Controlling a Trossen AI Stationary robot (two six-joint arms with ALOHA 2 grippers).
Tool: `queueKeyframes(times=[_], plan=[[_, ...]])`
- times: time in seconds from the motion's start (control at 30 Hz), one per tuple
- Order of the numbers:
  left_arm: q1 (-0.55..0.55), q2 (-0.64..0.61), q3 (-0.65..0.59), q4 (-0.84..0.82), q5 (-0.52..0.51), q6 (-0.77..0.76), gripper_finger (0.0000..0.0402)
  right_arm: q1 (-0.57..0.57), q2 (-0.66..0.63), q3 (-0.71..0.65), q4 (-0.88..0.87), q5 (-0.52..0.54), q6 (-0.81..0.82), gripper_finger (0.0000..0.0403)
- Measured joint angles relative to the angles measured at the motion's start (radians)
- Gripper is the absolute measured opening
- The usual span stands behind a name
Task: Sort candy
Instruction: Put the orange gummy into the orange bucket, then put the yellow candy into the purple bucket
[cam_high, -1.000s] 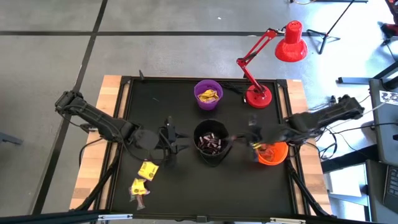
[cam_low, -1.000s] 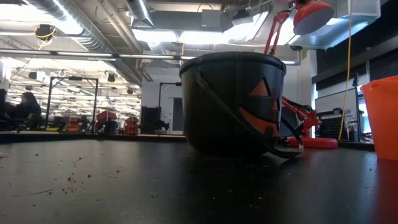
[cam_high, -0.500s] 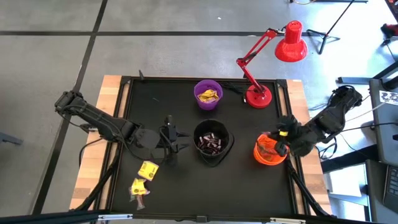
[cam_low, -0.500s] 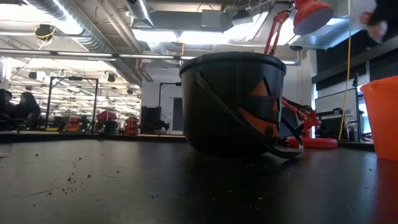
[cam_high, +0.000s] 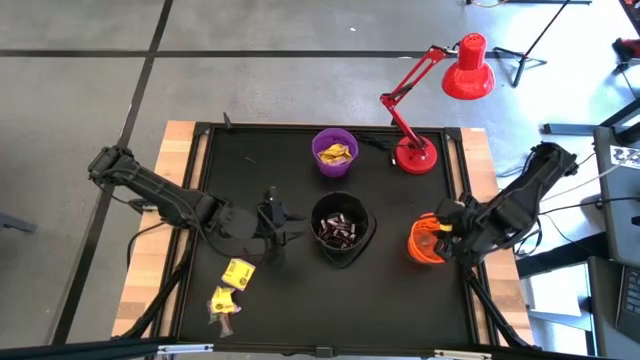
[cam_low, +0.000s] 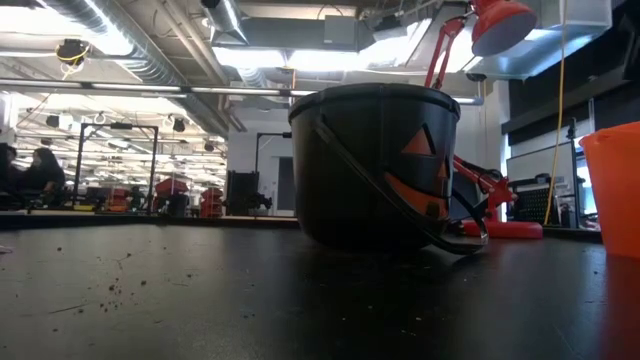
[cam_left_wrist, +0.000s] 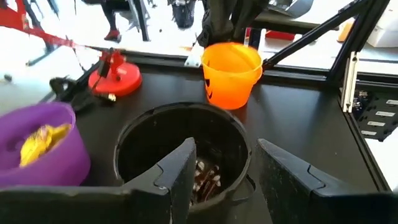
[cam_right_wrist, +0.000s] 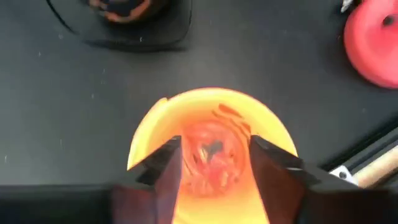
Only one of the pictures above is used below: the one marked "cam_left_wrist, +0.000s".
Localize red floor box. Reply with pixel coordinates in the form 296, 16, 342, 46
245, 27, 297, 42

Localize purple plastic bucket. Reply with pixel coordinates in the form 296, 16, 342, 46
0, 102, 92, 189

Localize black bag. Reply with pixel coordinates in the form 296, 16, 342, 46
169, 0, 197, 29

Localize orange box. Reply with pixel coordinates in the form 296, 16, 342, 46
337, 21, 354, 44

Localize white storage boxes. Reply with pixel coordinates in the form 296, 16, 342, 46
366, 9, 398, 48

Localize black perforated labelled panel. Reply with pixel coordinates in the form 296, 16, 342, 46
352, 88, 398, 142

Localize black jack-o-lantern bucket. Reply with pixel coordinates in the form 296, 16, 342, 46
113, 101, 257, 224

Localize orange jack-o-lantern bucket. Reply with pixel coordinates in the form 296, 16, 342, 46
201, 42, 264, 111

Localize black aluminium table frame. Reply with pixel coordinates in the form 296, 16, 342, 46
40, 0, 398, 192

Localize black lamp power cable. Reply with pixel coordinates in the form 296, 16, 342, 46
49, 76, 118, 112

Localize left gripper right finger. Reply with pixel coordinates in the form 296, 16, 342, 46
257, 139, 377, 224

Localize grey work table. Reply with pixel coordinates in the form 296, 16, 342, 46
129, 0, 150, 42

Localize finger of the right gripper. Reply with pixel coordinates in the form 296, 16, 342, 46
250, 0, 270, 29
233, 0, 251, 32

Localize red desk lamp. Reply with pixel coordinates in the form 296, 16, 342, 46
0, 0, 144, 98

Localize person's red shoe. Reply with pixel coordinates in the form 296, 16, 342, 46
103, 29, 123, 42

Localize silver post bracket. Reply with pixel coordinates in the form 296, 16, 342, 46
340, 51, 359, 113

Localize grey laptop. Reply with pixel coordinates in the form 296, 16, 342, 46
269, 0, 315, 19

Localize silver mounting plate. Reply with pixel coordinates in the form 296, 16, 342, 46
183, 42, 205, 68

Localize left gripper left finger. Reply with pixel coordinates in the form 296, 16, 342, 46
124, 138, 198, 224

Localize grey side desk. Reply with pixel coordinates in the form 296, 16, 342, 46
248, 17, 340, 35

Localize person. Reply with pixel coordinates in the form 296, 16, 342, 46
99, 0, 133, 43

